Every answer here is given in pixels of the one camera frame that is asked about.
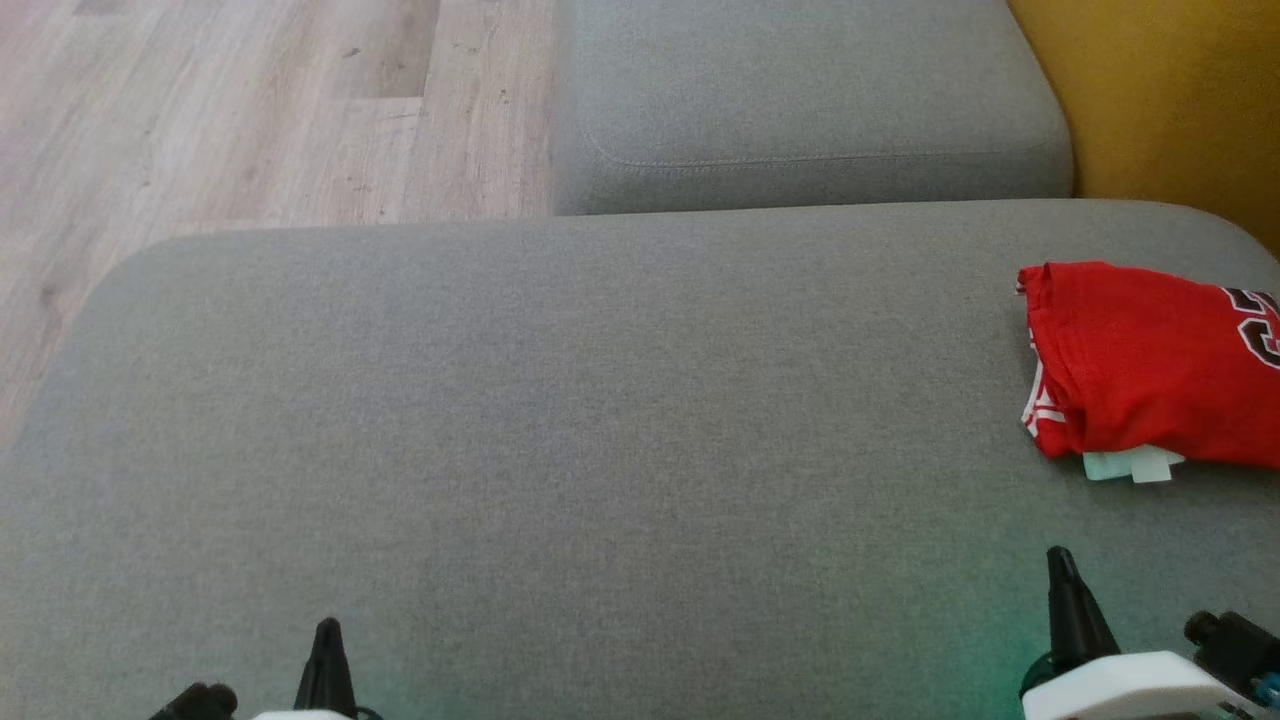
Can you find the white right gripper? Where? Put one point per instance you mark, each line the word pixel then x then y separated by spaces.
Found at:
pixel 1130 690

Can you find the large grey sofa seat cushion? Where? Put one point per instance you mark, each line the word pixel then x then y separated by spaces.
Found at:
pixel 600 450

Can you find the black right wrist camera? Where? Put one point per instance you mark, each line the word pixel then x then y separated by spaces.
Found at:
pixel 1235 645

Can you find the wide yellow sofa backrest cushion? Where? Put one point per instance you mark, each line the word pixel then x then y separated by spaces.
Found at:
pixel 1170 90

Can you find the red jersey with white sleeves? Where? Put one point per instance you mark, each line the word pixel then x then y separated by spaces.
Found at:
pixel 1140 350

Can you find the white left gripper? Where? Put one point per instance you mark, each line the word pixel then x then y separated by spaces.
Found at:
pixel 300 716

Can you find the small grey sofa seat cushion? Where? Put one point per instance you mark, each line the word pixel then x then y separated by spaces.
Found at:
pixel 800 90

